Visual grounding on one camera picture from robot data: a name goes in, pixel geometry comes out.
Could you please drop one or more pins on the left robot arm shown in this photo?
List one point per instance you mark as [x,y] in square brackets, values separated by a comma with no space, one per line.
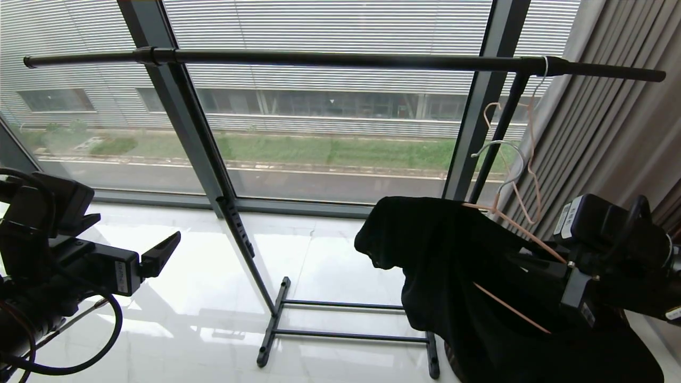
[26,314]

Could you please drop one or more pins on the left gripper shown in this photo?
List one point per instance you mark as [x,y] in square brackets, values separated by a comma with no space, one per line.
[96,268]

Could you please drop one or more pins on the beige curtain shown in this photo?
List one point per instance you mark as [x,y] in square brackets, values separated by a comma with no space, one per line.
[612,133]

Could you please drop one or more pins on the window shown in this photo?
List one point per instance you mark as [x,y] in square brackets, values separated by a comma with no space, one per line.
[175,117]

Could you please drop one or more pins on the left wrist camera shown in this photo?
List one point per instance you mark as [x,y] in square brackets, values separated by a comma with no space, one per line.
[58,202]

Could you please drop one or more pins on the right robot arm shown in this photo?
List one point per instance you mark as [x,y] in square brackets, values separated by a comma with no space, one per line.
[638,287]

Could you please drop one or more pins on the black garment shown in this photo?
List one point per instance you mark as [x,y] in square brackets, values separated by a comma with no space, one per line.
[452,276]

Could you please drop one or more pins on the black clothes rack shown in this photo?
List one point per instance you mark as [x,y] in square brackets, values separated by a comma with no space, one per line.
[319,58]

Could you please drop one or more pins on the pink clothes hanger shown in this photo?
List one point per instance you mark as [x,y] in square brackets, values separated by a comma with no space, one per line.
[532,242]
[530,154]

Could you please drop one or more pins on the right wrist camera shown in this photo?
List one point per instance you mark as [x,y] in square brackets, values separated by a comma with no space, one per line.
[601,223]

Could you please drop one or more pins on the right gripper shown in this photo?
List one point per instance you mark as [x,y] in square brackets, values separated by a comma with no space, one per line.
[580,295]

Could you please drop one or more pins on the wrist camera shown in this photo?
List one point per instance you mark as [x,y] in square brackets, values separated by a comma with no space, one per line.
[601,223]
[58,202]

